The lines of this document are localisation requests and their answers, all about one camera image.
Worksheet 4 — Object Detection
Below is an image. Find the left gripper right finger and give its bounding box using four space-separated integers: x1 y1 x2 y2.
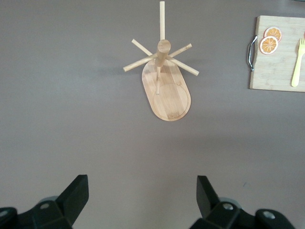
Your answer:
188 176 296 229

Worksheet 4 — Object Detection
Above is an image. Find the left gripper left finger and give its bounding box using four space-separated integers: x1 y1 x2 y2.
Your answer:
0 175 89 229

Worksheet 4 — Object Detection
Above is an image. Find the wooden cup rack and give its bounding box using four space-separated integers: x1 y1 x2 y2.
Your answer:
122 1 200 122

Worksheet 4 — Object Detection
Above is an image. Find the bamboo cutting board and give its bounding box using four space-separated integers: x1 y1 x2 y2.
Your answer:
246 15 305 93

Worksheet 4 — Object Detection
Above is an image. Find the yellow plastic fork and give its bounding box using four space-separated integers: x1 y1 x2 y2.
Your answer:
291 38 305 88

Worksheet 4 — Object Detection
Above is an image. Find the orange slice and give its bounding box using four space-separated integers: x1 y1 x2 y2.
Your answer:
259 35 279 56
264 26 284 42

